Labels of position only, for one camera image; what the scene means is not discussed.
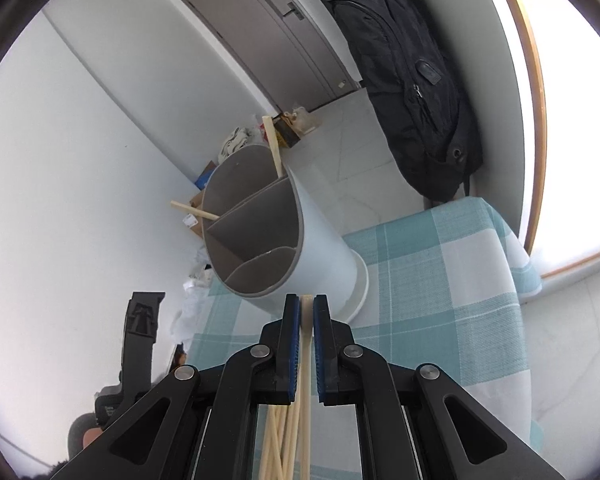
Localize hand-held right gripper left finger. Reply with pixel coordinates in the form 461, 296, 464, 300
50, 294, 301, 480

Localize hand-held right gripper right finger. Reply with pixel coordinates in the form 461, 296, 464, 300
312, 294, 566, 480

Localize beige wooden chopstick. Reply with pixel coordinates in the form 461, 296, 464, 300
276, 402, 302, 480
170, 201, 221, 222
259, 402, 282, 480
300, 295, 315, 480
261, 116, 287, 179

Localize grey divided utensil holder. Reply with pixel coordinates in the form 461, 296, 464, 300
200, 144, 370, 325

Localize person's left hand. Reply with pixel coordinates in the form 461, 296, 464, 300
81, 426, 106, 451

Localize crumpled white plastic bags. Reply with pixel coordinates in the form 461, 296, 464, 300
171, 247, 215, 353

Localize teal checkered tablecloth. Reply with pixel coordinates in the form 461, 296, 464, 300
180, 195, 543, 480

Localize brown cardboard box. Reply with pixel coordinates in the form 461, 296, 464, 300
182, 160, 222, 240

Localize white cloth pile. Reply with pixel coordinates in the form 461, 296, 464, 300
219, 126, 262, 162

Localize yellow bag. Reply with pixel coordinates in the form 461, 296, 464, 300
274, 114, 302, 149

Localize translucent plastic bag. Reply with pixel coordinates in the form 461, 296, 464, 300
290, 106, 324, 136

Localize black backpack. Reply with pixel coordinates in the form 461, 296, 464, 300
325, 0, 485, 202

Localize grey-brown door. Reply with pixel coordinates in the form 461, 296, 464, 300
176, 0, 363, 111

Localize wooden framed mirror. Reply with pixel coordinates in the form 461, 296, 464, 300
487, 0, 600, 286

